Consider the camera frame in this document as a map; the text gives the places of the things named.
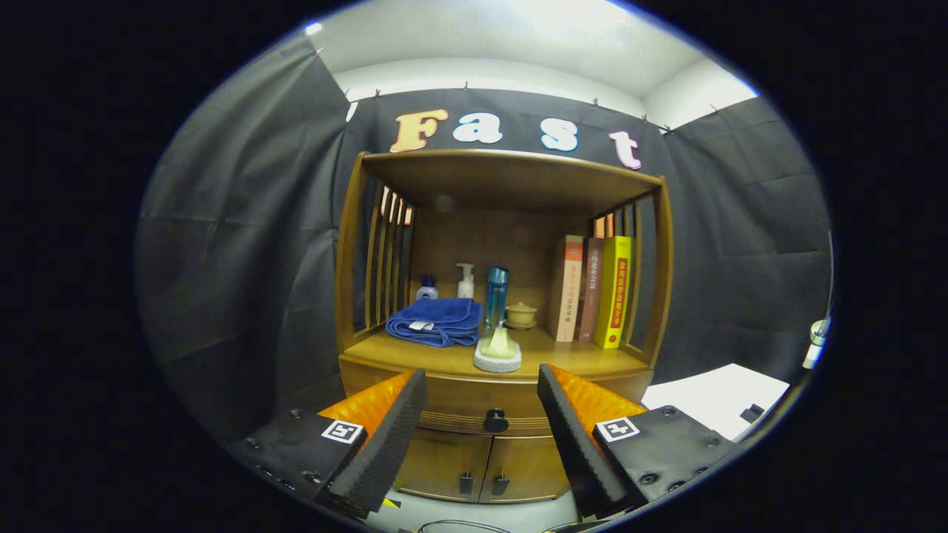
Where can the wooden cabinet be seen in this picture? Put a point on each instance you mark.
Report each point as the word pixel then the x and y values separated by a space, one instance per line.
pixel 511 181

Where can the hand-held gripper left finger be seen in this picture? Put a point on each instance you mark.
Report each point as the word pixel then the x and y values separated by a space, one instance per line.
pixel 389 444

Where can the white pump bottle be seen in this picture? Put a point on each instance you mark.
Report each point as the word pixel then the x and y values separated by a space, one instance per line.
pixel 466 283

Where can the white side table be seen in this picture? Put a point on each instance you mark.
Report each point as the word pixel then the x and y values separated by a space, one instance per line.
pixel 715 396

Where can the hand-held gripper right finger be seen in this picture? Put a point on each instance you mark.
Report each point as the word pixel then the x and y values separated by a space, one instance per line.
pixel 581 448

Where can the pale green object white base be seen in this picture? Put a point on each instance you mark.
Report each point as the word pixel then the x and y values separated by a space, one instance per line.
pixel 498 348

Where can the clear blue bottle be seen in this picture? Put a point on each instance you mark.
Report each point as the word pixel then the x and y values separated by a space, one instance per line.
pixel 496 296

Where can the brown book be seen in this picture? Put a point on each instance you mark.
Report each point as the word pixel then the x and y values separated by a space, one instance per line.
pixel 591 289

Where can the wooden cabinet door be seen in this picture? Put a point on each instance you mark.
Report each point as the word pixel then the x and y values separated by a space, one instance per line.
pixel 529 466
pixel 437 463

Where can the small black object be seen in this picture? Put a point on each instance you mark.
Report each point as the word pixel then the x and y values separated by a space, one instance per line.
pixel 752 412

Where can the beige book orange band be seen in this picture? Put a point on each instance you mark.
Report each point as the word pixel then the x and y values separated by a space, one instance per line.
pixel 570 289

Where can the black drawer knob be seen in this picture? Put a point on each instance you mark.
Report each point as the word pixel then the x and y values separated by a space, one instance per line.
pixel 495 420

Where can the blue folded towel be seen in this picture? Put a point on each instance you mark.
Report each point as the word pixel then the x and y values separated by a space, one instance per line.
pixel 437 318

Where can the wooden countertop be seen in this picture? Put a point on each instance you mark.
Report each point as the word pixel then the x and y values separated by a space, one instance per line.
pixel 570 357

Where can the small white bottle blue cap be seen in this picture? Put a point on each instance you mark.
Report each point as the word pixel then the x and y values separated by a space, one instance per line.
pixel 426 289

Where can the yellow book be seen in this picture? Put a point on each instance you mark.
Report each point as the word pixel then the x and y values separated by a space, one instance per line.
pixel 615 292

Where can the yellow lidded teacup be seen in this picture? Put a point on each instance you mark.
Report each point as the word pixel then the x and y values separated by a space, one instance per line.
pixel 521 314

